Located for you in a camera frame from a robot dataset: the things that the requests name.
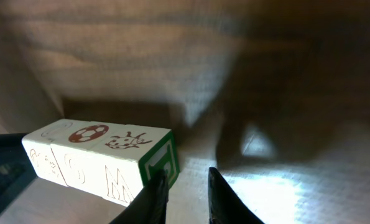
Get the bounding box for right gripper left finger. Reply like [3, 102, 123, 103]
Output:
[110, 169, 169, 224]

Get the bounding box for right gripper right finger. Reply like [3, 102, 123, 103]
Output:
[208, 167, 264, 224]

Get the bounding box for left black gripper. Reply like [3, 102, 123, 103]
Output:
[0, 133, 36, 214]

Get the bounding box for green Z white block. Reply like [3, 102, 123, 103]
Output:
[21, 119, 88, 187]

